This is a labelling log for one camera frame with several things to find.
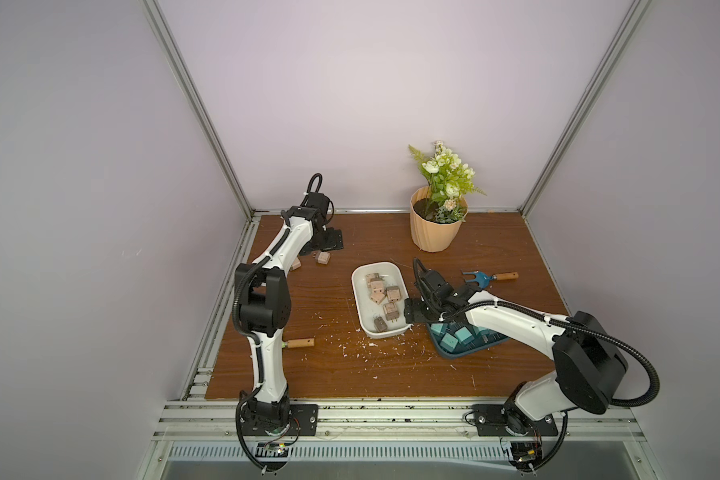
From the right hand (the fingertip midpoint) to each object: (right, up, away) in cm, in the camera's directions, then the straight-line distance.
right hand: (413, 311), depth 86 cm
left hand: (-26, +20, +10) cm, 34 cm away
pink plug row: (-11, +3, +8) cm, 14 cm away
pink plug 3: (-13, +8, +11) cm, 19 cm away
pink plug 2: (-39, +12, +17) cm, 45 cm away
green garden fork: (-34, -9, -1) cm, 35 cm away
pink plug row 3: (-10, -4, -1) cm, 11 cm away
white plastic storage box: (-5, +10, +11) cm, 16 cm away
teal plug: (+7, -5, +1) cm, 9 cm away
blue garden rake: (+26, +7, +14) cm, 31 cm away
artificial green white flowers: (+12, +39, +3) cm, 41 cm away
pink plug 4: (-11, +6, +6) cm, 14 cm away
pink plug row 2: (-5, +3, +9) cm, 11 cm away
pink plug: (-30, +15, +18) cm, 38 cm away
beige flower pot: (+7, +23, +12) cm, 27 cm away
